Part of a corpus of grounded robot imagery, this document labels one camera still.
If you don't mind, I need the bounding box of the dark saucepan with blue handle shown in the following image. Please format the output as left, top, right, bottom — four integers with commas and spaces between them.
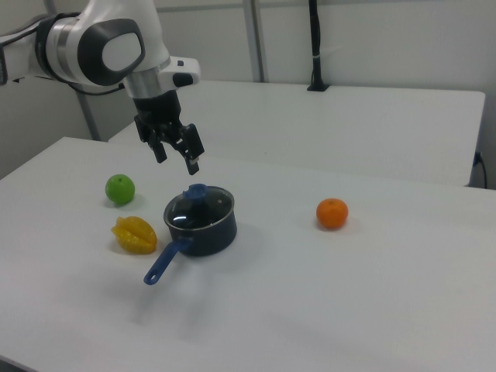
143, 184, 239, 287

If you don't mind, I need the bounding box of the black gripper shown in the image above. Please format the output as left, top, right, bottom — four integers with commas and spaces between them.
133, 89, 205, 177

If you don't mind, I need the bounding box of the glass lid with blue knob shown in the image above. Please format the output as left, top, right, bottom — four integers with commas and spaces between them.
163, 183, 236, 231

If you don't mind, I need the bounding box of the black pole with base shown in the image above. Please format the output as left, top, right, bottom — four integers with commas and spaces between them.
307, 0, 331, 93

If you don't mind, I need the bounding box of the black wall cable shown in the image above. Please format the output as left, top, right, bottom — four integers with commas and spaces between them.
474, 151, 489, 189

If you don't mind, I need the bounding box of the green apple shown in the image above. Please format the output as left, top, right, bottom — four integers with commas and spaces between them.
105, 174, 136, 205

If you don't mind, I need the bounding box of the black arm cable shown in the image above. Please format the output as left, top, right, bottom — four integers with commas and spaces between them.
68, 81, 127, 96

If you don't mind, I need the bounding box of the orange mandarin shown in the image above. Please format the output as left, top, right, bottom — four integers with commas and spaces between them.
315, 198, 350, 231

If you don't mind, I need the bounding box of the yellow starfruit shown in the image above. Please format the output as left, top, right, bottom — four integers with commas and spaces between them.
110, 215, 158, 255

